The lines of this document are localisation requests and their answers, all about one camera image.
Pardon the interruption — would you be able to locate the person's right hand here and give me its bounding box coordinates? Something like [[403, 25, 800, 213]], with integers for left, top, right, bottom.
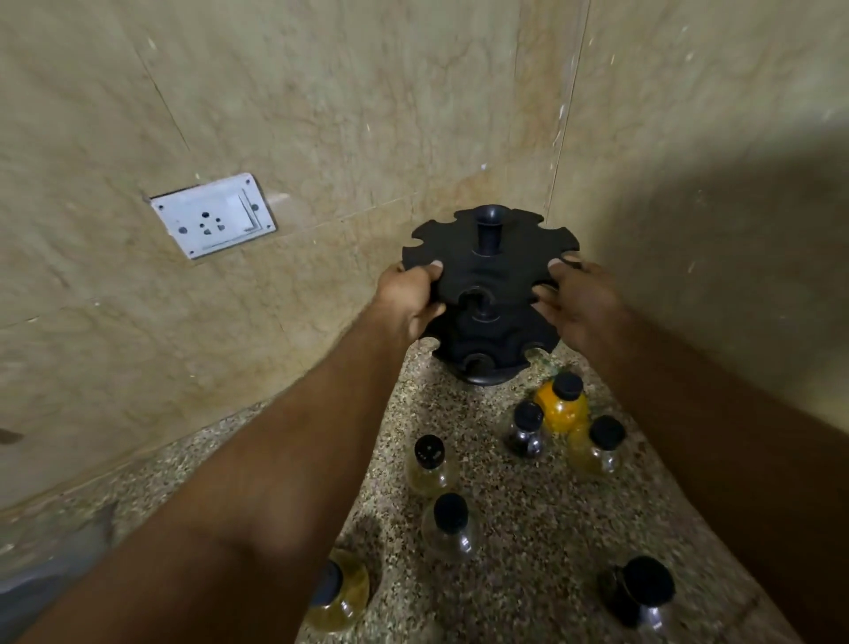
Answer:
[[531, 253, 629, 357]]

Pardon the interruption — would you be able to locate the person's left hand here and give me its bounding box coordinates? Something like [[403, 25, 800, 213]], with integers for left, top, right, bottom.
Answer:
[[375, 260, 447, 343]]

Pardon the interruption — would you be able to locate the black round spice jar rack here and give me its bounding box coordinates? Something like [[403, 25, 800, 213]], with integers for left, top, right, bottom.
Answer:
[[401, 204, 582, 387]]

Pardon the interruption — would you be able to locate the person's left forearm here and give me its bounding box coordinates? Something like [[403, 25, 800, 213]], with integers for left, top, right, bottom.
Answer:
[[20, 297, 413, 644]]

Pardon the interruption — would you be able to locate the person's right forearm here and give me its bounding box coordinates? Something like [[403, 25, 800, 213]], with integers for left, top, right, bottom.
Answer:
[[589, 310, 849, 644]]

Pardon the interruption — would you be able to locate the cluster of black-lidded glass jars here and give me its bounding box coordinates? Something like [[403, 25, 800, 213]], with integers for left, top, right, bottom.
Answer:
[[302, 372, 679, 634]]

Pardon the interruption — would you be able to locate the white wall socket plate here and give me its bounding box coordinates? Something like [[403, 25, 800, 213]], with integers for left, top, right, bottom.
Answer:
[[150, 172, 278, 261]]

